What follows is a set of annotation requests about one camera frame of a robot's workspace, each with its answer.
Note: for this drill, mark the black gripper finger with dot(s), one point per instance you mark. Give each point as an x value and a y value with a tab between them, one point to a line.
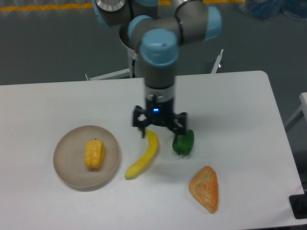
141	119
177	123

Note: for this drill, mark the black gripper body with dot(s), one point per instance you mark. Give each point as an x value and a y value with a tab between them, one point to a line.
159	113

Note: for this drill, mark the yellow bell pepper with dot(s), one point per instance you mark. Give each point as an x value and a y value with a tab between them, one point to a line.
95	152

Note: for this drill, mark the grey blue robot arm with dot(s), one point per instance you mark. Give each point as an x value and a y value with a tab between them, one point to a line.
156	42

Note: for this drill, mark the green bell pepper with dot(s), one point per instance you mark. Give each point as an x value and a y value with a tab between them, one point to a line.
183	144

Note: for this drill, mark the beige round plate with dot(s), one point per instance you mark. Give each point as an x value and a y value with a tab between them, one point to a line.
69	155

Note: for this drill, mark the yellow banana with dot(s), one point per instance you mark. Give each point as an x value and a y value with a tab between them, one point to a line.
143	162

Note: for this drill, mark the orange triangular bread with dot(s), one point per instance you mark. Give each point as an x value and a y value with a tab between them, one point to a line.
204	188

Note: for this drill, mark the white furniture at right edge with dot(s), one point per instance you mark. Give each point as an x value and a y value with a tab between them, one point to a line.
298	114

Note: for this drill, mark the blue plastic bag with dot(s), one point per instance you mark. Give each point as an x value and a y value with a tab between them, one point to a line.
265	9

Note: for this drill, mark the black device at table edge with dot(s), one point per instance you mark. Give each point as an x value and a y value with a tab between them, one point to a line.
299	205

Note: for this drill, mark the white metal frame leg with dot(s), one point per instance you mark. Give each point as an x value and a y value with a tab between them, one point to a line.
217	65

